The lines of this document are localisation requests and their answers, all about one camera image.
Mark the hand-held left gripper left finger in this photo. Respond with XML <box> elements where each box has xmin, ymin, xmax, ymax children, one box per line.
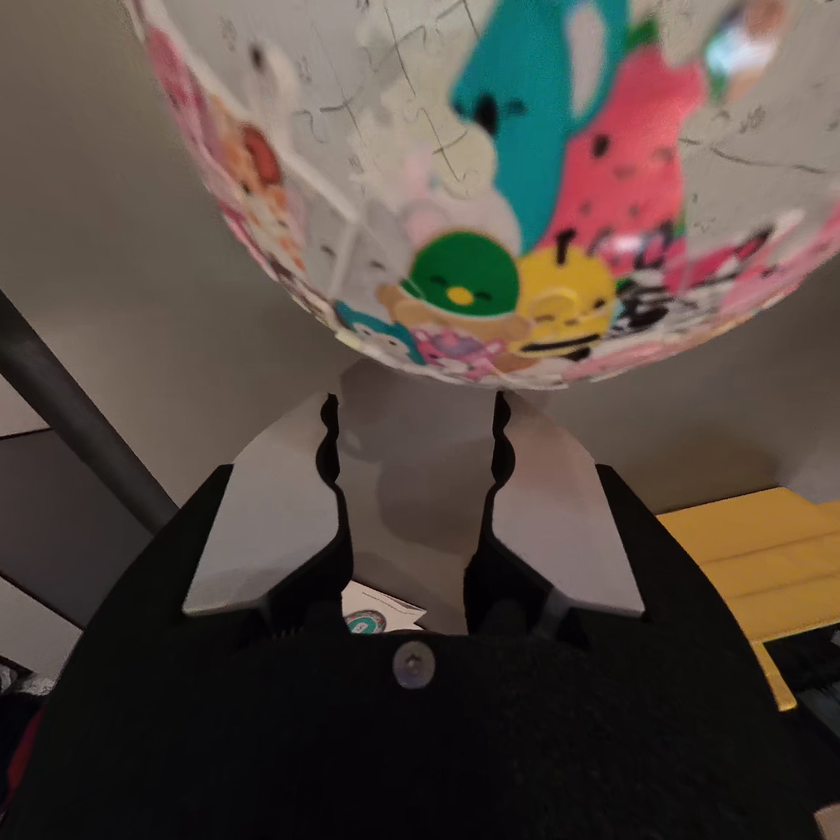
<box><xmin>182</xmin><ymin>392</ymin><xmax>354</xmax><ymax>634</ymax></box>

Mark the colourful puzzle ball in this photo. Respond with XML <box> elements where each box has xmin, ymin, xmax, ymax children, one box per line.
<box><xmin>125</xmin><ymin>0</ymin><xmax>840</xmax><ymax>391</ymax></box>

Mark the white printed sheet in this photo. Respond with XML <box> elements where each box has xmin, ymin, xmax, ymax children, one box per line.
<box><xmin>343</xmin><ymin>581</ymin><xmax>426</xmax><ymax>635</ymax></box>

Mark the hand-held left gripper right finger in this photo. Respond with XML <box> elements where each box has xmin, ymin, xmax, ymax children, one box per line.
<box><xmin>463</xmin><ymin>392</ymin><xmax>645</xmax><ymax>637</ymax></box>

